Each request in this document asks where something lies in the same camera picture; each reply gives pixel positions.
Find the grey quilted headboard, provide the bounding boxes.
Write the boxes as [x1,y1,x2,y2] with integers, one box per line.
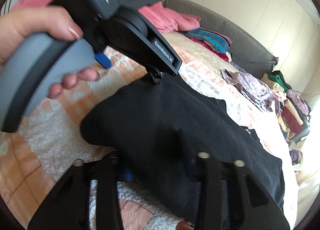
[163,0,278,78]

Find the black long-sleeve shirt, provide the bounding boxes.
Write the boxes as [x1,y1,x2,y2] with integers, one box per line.
[80,75,289,229]

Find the crumpled lilac garment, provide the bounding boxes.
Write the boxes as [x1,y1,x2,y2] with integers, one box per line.
[221,69,282,116]

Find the person's left hand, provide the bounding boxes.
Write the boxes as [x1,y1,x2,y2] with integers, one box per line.
[0,5,99,100]

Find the pile of folded clothes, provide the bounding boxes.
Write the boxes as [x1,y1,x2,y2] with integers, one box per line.
[261,71,311,166]

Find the beige bed sheet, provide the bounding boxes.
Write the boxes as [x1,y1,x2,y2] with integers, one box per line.
[162,32,239,75]

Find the orange white patterned bedspread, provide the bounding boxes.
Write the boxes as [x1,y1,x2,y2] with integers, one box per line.
[1,49,298,228]

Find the pink velvet blanket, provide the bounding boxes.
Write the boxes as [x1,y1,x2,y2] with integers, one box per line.
[12,0,201,33]

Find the striped blue brown pillow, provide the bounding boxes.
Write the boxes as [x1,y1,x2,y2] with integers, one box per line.
[183,28,232,63]

